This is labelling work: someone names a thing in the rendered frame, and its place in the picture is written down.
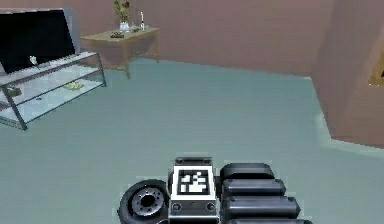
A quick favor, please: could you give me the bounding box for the yellow flat object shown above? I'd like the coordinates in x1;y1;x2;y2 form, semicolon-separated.
63;81;85;91

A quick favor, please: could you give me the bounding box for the black television set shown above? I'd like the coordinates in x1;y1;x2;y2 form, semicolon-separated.
0;7;82;75

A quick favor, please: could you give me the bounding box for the green plant in glass vase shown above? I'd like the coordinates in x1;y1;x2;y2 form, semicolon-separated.
113;0;132;33

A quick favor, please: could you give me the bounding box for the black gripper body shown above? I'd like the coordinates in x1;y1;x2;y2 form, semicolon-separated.
117;179;171;224

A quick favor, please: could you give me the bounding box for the gold framed picture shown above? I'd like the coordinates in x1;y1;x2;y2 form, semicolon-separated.
367;49;384;88

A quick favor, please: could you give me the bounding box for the dark green small object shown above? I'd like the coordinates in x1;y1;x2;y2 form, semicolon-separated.
5;86;22;98

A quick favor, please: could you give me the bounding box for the tan wooden side table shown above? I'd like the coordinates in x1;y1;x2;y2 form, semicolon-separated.
80;26;162;80

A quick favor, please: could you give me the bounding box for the glass television stand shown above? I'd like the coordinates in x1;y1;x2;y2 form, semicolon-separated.
0;51;108;131

